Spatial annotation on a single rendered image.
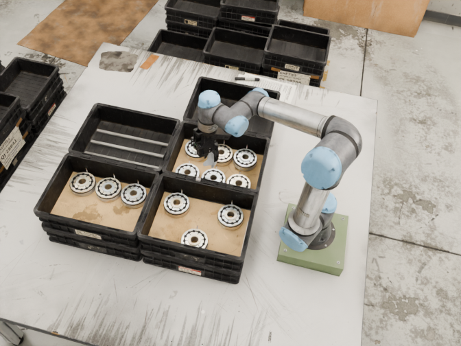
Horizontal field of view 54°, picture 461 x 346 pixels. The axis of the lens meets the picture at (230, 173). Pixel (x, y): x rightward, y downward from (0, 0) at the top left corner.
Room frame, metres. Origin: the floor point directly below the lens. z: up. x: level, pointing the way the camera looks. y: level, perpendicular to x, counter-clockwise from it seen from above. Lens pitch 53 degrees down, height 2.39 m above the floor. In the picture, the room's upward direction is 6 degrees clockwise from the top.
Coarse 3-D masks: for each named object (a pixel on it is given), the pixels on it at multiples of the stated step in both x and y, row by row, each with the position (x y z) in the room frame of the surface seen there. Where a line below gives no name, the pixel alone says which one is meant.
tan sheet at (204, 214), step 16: (160, 208) 0.96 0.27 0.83; (192, 208) 0.98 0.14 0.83; (208, 208) 0.99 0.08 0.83; (160, 224) 0.89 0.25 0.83; (176, 224) 0.90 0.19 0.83; (192, 224) 0.90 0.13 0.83; (208, 224) 0.91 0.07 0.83; (176, 240) 0.83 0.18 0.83; (208, 240) 0.84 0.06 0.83; (224, 240) 0.85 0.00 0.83; (240, 240) 0.86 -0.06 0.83
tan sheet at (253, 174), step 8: (184, 144) 1.31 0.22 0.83; (184, 152) 1.26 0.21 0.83; (176, 160) 1.22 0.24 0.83; (184, 160) 1.22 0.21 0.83; (232, 160) 1.25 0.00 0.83; (176, 168) 1.17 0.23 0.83; (200, 168) 1.19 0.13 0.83; (208, 168) 1.19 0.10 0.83; (224, 168) 1.20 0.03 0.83; (232, 168) 1.20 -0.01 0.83; (256, 168) 1.22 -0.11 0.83; (200, 176) 1.14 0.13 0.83; (248, 176) 1.17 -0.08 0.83; (256, 176) 1.17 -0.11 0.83; (256, 184) 1.13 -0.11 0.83
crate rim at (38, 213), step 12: (72, 156) 1.11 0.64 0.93; (84, 156) 1.11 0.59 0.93; (60, 168) 1.04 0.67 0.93; (132, 168) 1.08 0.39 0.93; (156, 180) 1.03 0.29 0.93; (36, 204) 0.87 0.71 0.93; (144, 204) 0.91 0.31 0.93; (36, 216) 0.83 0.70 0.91; (48, 216) 0.82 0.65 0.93; (60, 216) 0.82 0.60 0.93; (96, 228) 0.79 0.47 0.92
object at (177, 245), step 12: (180, 180) 1.04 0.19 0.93; (192, 180) 1.05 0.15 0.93; (156, 192) 0.97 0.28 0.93; (240, 192) 1.01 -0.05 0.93; (252, 192) 1.02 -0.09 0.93; (252, 204) 0.96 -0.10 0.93; (144, 216) 0.86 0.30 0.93; (252, 216) 0.91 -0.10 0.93; (144, 240) 0.77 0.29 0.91; (156, 240) 0.77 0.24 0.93; (168, 240) 0.77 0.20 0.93; (192, 252) 0.75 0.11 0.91; (204, 252) 0.74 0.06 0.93; (216, 252) 0.74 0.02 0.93
